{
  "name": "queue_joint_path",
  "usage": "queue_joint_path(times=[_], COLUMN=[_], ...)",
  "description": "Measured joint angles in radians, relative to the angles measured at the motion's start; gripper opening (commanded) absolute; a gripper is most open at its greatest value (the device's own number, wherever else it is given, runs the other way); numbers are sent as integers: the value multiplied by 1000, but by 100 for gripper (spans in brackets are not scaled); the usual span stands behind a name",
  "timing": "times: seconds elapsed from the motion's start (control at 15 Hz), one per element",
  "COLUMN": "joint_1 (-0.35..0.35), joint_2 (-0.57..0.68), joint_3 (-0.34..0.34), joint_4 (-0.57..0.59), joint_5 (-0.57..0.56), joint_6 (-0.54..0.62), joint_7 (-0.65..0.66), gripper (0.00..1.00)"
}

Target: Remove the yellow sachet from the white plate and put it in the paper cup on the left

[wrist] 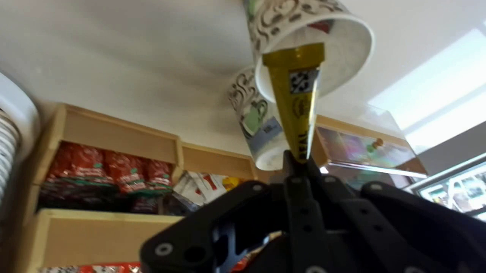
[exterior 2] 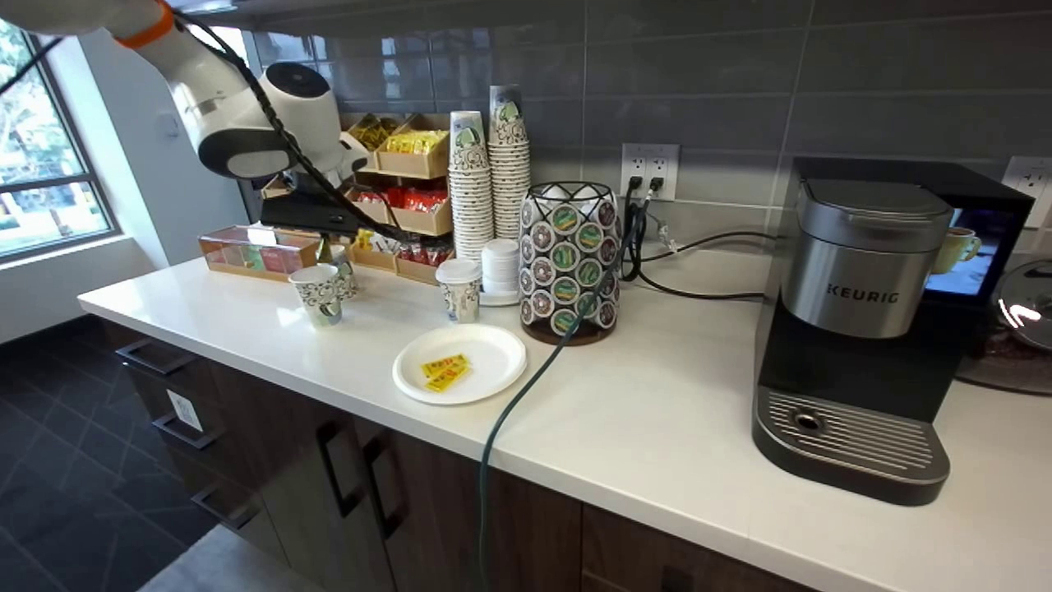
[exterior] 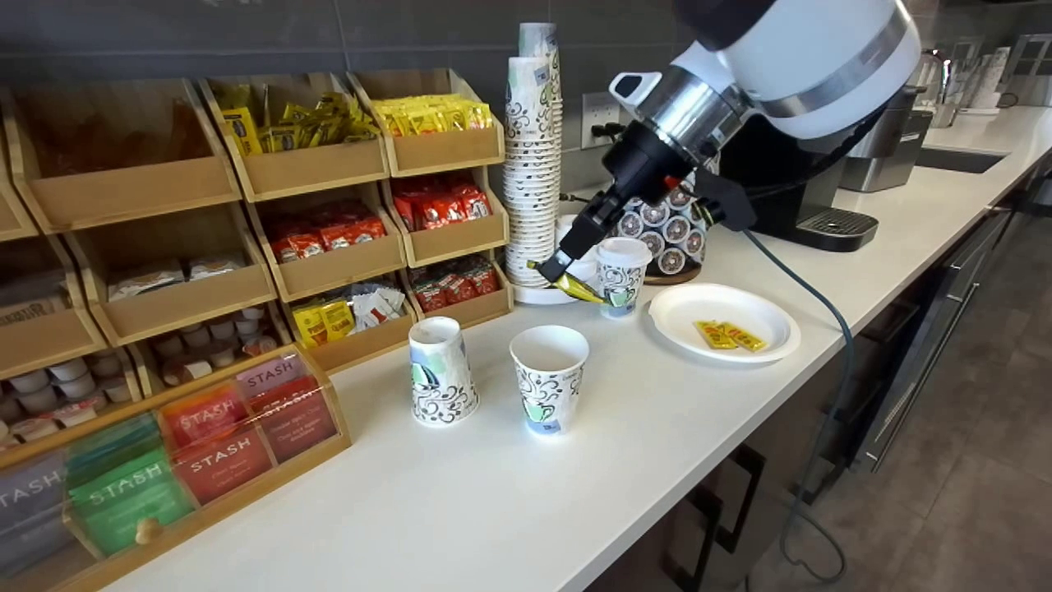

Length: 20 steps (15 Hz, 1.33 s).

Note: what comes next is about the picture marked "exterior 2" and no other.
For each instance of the black silver Keurig coffee machine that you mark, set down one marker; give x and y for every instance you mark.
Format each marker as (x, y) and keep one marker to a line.
(865, 330)

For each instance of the white wall power outlet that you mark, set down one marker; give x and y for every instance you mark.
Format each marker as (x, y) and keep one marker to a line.
(649, 170)
(1030, 186)

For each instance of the white paper plate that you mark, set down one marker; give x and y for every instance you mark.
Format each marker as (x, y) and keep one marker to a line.
(495, 350)

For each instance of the wooden condiment organizer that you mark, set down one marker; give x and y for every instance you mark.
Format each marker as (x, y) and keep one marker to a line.
(414, 166)

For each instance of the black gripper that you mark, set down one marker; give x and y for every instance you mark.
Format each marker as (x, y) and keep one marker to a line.
(313, 216)

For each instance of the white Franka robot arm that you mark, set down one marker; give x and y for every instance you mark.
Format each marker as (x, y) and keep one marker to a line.
(232, 110)

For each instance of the window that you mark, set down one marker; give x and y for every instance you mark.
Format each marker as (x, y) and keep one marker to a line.
(44, 141)

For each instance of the coffee pod carousel rack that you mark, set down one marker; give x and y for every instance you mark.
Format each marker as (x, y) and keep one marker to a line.
(571, 259)

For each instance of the pile of red ketchup sachets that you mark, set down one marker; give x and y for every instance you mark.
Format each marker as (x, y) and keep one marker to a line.
(417, 197)

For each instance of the patterned paper cup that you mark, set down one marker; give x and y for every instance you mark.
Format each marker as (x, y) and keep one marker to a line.
(460, 294)
(346, 280)
(319, 298)

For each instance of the metal appliance beside coffee machine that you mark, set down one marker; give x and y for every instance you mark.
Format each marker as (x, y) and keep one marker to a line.
(1021, 316)

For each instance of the wooden tea box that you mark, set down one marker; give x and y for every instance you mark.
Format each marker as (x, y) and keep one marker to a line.
(250, 259)

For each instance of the yellow mustard sachet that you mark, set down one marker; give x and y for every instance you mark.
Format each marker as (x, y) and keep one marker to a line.
(452, 383)
(443, 365)

